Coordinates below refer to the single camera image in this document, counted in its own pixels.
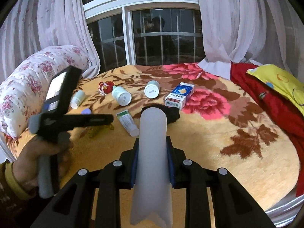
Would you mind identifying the black fabric mask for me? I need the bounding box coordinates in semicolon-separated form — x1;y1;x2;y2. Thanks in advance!
141;104;180;124

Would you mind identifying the small pale green bottle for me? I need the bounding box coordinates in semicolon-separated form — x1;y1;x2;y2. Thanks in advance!
70;90;86;109

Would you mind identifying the white framed barred window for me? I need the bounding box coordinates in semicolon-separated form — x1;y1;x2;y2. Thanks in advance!
82;0;205;72

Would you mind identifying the yellow floral fleece blanket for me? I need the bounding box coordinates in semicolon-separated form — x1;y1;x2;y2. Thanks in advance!
4;62;301;228

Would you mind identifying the small purple cap bottle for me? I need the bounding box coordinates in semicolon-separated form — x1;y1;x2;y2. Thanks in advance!
81;108;92;115

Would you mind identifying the right sheer pink curtain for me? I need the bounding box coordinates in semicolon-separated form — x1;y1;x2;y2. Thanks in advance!
198;0;303;80

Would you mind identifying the yellow patterned pillow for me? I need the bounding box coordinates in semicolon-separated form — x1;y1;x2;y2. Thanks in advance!
246;64;304;114

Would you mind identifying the floral white rolled quilt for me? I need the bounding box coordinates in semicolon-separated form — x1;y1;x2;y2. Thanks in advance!
1;45;88;138

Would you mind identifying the white round jar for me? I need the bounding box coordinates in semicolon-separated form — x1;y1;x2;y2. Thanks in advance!
144;80;160;99

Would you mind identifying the green white lotion bottle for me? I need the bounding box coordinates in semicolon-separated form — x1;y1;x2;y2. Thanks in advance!
112;86;132;107

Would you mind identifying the white bed frame edge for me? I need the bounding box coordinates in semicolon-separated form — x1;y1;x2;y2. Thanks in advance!
265;188;303;227

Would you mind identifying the blue white medicine box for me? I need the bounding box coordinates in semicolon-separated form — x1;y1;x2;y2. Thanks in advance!
164;82;194;111

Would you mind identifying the person's left hand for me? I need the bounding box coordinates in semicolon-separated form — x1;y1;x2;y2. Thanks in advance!
11;132;74;192

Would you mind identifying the red blanket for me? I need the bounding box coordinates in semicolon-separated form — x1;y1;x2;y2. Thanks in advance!
230;62;303;196

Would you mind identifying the white green ointment tube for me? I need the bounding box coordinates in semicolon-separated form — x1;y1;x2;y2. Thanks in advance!
116;110;140;137

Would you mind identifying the red white knot charm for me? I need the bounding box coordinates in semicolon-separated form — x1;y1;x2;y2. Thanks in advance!
98;81;114;96

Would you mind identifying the sheer pink curtain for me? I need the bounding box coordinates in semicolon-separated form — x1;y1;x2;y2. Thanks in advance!
1;0;101;81
198;0;303;80

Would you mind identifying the translucent white plastic tube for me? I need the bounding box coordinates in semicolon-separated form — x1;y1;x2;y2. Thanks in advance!
130;107;173;227

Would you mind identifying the left sheer pink curtain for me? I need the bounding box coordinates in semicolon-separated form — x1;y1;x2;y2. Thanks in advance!
1;0;101;81

